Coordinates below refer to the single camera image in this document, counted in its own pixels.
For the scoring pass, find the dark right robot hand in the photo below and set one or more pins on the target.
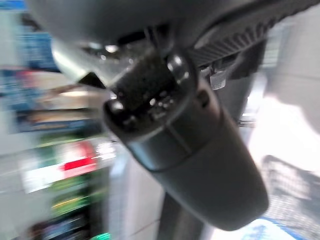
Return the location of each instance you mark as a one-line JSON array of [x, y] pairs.
[[190, 155]]

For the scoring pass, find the red and white package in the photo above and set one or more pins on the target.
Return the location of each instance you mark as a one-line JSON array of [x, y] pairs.
[[78, 162]]

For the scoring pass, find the green drink package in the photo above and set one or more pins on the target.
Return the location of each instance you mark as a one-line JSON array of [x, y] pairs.
[[68, 200]]

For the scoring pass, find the blue product box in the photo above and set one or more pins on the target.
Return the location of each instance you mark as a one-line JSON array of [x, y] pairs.
[[37, 50]]

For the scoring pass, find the blue and white bag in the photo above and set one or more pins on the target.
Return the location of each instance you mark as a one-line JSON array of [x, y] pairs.
[[270, 231]]

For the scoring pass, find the white store shelf rack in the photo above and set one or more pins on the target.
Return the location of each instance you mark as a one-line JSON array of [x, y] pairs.
[[15, 200]]

